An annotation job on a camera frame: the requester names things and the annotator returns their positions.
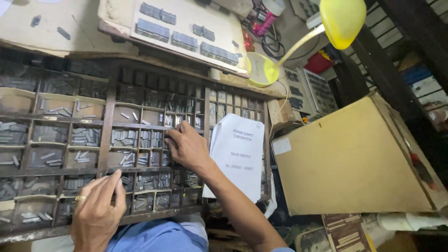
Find group of set type blocks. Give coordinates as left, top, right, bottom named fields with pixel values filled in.
left=135, top=2, right=240, bottom=67

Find brown cardboard sheet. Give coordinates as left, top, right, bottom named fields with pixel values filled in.
left=0, top=0, right=140, bottom=59

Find heap of metal type sorts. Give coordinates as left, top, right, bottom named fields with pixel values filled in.
left=0, top=61, right=261, bottom=224

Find dark cluttered shelf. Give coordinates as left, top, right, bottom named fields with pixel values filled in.
left=350, top=0, right=448, bottom=132

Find person's right hand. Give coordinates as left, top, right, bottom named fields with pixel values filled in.
left=164, top=121, right=211, bottom=172

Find black coiled cable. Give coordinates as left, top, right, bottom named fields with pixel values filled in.
left=260, top=32, right=286, bottom=61

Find white paper stack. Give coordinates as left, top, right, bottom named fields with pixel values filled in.
left=202, top=113, right=266, bottom=204

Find red container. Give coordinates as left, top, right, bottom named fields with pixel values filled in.
left=304, top=51, right=334, bottom=74

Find worn wooden board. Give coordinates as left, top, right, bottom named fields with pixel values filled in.
left=97, top=0, right=253, bottom=80

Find pink spray bottle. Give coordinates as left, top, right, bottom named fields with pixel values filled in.
left=253, top=10, right=279, bottom=38

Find white paper roll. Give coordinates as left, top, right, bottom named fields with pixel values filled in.
left=376, top=212, right=448, bottom=232

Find tan cardboard box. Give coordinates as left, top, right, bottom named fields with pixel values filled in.
left=271, top=92, right=448, bottom=216

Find red handled tool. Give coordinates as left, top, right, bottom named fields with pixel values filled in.
left=409, top=151, right=439, bottom=192

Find white card sheet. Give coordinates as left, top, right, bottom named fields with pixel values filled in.
left=130, top=0, right=250, bottom=75

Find blue striped shirt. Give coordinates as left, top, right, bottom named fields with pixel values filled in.
left=104, top=218, right=295, bottom=252

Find brown printed booklet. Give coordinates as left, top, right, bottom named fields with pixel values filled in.
left=322, top=213, right=374, bottom=252

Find white lamp cord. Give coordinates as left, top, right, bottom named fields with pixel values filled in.
left=269, top=80, right=290, bottom=138

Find small wooden block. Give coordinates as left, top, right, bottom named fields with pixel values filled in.
left=267, top=98, right=304, bottom=133

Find person's left hand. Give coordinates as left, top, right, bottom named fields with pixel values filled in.
left=71, top=169, right=127, bottom=252

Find trays of set type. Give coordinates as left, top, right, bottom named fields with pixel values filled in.
left=283, top=66, right=339, bottom=119

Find wooden type case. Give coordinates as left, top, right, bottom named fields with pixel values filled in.
left=0, top=49, right=274, bottom=244

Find yellow desk lamp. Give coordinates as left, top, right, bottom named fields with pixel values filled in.
left=246, top=0, right=367, bottom=88

